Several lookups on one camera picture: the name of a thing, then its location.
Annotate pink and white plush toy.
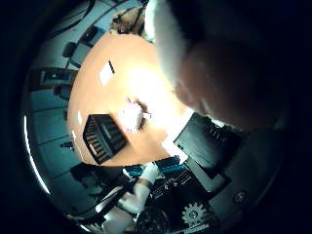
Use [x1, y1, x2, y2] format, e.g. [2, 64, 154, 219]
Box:
[117, 97, 151, 135]

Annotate black mesh basket container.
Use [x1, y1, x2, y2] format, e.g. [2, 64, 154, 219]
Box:
[82, 113, 128, 166]

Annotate white paper label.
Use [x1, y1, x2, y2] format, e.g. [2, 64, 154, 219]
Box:
[98, 59, 116, 87]

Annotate black office chair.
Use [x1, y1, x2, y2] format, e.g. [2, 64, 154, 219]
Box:
[79, 24, 99, 47]
[61, 41, 78, 59]

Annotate ceiling light strip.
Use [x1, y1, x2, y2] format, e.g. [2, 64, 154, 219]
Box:
[22, 114, 52, 196]

